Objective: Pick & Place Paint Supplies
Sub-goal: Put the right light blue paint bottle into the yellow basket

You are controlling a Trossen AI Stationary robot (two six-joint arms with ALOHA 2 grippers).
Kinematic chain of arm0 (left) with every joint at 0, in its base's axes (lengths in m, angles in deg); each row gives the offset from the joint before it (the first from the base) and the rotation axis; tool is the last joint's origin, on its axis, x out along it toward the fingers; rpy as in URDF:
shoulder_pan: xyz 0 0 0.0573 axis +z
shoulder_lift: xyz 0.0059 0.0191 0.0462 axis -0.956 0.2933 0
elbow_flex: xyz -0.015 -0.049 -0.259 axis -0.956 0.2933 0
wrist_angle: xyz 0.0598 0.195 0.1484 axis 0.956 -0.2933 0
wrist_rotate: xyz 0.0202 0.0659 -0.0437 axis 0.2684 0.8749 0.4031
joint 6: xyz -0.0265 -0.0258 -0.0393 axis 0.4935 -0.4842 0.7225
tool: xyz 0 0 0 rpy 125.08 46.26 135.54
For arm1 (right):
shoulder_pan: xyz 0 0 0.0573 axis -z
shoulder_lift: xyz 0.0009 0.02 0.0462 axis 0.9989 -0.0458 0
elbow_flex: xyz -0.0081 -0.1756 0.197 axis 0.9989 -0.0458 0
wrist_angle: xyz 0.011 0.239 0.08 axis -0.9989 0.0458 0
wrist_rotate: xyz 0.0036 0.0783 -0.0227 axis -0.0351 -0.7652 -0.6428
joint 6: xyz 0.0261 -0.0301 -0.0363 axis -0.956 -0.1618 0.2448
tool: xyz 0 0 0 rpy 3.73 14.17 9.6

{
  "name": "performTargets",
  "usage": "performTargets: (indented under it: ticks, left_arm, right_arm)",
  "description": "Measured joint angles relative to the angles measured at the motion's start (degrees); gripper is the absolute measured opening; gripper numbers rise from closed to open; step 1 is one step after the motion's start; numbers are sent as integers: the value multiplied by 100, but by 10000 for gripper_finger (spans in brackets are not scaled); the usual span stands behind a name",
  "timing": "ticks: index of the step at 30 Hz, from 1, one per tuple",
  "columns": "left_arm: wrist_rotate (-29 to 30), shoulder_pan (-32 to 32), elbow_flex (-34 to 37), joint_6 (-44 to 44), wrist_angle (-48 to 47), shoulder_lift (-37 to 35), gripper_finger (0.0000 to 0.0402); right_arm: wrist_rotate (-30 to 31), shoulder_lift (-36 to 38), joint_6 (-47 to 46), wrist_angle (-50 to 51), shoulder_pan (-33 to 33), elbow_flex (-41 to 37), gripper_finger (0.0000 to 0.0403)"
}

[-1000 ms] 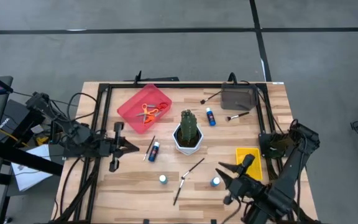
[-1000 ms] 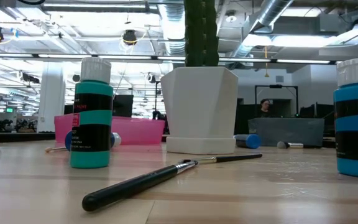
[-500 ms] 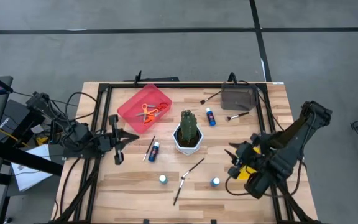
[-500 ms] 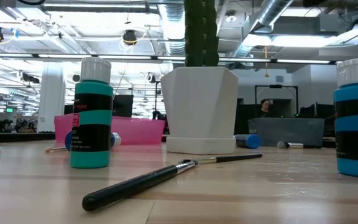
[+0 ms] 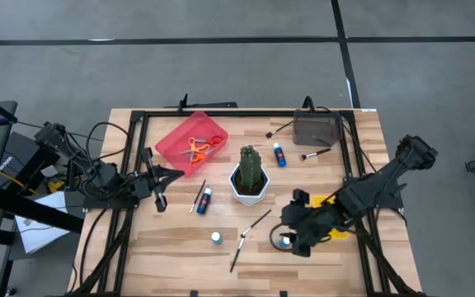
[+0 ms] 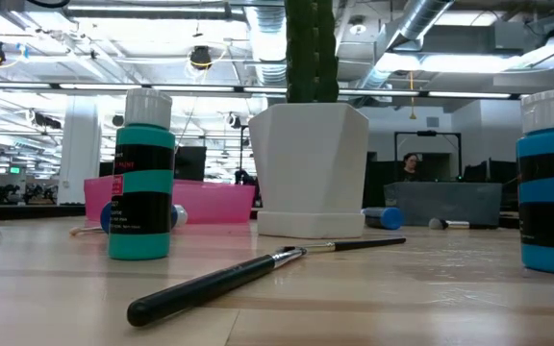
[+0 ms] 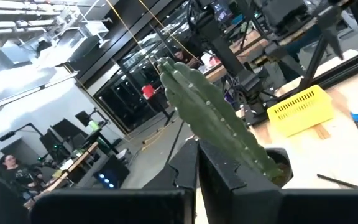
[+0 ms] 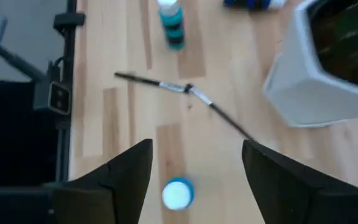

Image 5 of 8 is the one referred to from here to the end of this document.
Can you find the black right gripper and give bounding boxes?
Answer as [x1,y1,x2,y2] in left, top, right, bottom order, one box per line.
[281,188,348,258]

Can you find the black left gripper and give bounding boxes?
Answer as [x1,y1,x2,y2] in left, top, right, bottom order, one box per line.
[132,146,186,214]

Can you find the thin brush with pale end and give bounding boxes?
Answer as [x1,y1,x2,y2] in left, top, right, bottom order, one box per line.
[188,179,207,215]

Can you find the orange-handled scissors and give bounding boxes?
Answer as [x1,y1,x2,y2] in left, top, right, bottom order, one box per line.
[179,136,218,167]

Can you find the thin black-handled paintbrush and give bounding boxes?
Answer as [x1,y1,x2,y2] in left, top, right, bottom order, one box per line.
[240,209,273,239]

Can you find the dark blue paint bottle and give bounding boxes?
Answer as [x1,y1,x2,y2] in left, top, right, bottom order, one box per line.
[195,186,214,216]

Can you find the red-handled scissors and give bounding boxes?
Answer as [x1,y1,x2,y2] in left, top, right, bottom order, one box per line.
[202,134,225,157]

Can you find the thick black-handled paintbrush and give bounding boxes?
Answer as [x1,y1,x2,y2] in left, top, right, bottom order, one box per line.
[228,235,247,274]

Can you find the white-bristled black brush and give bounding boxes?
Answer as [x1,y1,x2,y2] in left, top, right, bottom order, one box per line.
[299,148,332,162]

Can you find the medium blue paint bottle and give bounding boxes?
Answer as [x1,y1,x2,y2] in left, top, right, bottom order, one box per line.
[273,142,288,168]

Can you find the dark-bristled black brush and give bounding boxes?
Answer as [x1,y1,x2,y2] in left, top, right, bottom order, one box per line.
[265,120,295,139]

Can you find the grey plastic bin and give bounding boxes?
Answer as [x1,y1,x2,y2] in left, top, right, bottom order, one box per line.
[292,109,344,148]

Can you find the pink-red translucent plastic bin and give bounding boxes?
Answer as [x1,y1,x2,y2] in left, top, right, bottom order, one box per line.
[154,110,229,179]

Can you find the yellow slotted plastic basket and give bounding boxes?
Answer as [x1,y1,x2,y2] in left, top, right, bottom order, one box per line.
[310,195,350,241]

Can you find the white hexagonal plant pot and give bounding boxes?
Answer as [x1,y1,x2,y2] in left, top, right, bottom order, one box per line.
[228,163,271,207]

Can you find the green cactus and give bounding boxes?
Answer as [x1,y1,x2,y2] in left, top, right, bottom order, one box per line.
[238,144,263,189]

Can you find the black stand beam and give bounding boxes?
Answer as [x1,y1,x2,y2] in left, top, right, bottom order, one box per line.
[0,187,85,234]

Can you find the white paper sheet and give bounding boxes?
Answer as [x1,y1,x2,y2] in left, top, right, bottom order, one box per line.
[13,190,73,255]

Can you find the black equipment box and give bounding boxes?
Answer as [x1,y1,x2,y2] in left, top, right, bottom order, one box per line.
[0,130,59,193]

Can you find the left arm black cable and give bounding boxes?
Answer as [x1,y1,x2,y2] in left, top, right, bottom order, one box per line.
[84,120,130,166]

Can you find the black table bracket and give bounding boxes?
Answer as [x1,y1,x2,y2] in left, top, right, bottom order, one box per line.
[164,92,239,111]

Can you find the black aluminium table frame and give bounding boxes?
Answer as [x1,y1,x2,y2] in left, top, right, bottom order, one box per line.
[62,107,426,297]

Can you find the yellow cable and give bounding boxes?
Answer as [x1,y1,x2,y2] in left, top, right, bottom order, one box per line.
[0,169,37,196]

